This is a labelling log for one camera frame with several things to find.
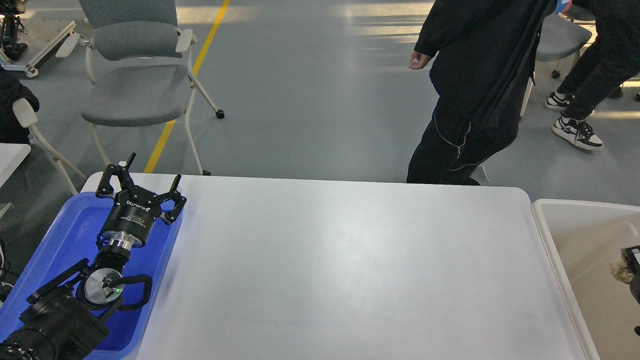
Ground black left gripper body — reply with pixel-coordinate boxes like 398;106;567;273
99;189;162;248

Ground black jacket on chair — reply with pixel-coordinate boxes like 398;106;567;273
0;68;41;144

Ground beige paper ball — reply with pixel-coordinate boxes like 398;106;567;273
609;255;635;285

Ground white plastic bin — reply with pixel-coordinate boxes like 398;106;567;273
531;199;640;360

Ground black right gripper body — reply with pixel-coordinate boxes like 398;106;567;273
630;274;640;304

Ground right metal floor plate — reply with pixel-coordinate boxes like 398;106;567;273
471;165;490;183

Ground grey office chair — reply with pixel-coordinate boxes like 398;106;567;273
80;0;226;176

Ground person in black clothes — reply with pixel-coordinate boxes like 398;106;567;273
406;0;557;186

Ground white chair at left edge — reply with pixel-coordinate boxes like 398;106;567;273
12;98;88;196

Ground white grey rolling chair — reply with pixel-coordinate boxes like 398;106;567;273
520;12;593;118

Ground white side table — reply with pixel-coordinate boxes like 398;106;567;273
0;143;31;187

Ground seated person black trousers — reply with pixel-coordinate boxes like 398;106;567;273
545;0;640;151

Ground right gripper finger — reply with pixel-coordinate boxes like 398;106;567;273
621;244;640;275

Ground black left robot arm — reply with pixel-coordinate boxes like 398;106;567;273
1;153;187;360

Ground blue plastic tray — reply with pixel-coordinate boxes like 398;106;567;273
0;192;182;360

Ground white equipment stand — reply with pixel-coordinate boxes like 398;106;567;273
0;0;80;78

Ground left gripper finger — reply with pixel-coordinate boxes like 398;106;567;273
94;153;137;202
150;174;187;226

